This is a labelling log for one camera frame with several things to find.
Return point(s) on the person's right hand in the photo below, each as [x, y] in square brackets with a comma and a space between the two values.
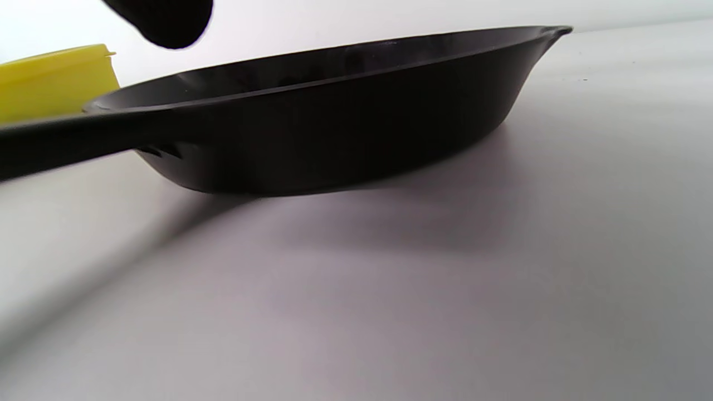
[167, 22]

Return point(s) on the yellow container lid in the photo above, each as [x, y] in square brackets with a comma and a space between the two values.
[61, 55]

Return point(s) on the yellow plastic container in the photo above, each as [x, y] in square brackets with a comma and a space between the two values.
[50, 92]

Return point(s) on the black cast iron frying pan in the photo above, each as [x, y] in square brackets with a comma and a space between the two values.
[334, 128]

